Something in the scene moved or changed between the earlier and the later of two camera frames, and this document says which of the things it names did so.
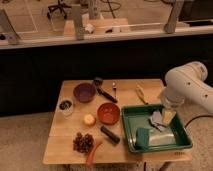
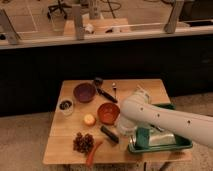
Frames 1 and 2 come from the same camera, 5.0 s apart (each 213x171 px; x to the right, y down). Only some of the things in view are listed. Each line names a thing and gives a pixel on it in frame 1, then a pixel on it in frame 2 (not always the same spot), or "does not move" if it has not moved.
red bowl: (108, 113) does not move
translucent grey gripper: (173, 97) → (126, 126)
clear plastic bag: (159, 140) does not move
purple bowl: (84, 92) does not move
